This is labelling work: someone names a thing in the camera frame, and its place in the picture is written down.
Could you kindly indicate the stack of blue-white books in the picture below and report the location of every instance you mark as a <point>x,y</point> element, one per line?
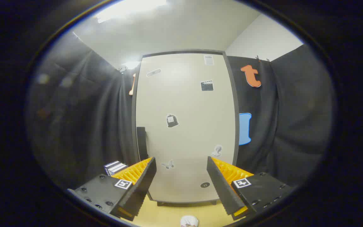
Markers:
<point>115,167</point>

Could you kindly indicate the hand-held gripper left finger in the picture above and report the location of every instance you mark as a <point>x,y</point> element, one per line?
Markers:
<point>143,186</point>

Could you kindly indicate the white canvas shoe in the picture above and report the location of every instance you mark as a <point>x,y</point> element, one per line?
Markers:
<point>189,222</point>

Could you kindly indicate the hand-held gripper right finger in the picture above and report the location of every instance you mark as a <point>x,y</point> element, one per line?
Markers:
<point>221,186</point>

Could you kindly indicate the grey shoe cabinet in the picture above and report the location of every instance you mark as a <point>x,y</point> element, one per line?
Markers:
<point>181,51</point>

